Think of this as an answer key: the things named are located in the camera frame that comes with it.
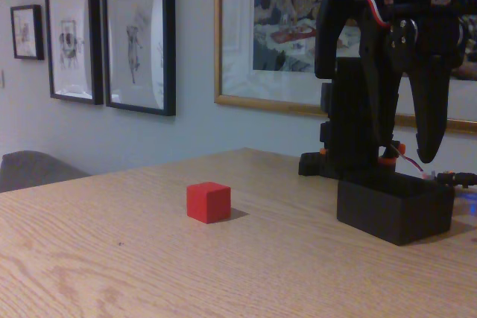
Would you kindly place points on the red cube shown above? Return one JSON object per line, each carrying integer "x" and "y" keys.
{"x": 208, "y": 202}

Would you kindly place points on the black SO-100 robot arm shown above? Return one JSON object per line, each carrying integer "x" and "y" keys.
{"x": 348, "y": 117}

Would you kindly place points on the grey upholstered chair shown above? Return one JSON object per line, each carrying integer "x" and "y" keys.
{"x": 33, "y": 170}

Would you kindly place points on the black-framed face drawing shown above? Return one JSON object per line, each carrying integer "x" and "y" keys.
{"x": 72, "y": 42}

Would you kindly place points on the large gold-framed painting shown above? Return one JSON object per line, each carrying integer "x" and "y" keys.
{"x": 268, "y": 35}

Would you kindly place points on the black box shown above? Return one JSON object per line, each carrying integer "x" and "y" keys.
{"x": 395, "y": 213}

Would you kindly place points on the black-framed dog drawing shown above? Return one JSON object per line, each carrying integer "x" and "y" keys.
{"x": 138, "y": 42}

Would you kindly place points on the orange black table clamp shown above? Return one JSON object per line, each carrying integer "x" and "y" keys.
{"x": 389, "y": 159}

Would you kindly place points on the small black-framed picture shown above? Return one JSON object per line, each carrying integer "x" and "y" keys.
{"x": 26, "y": 32}

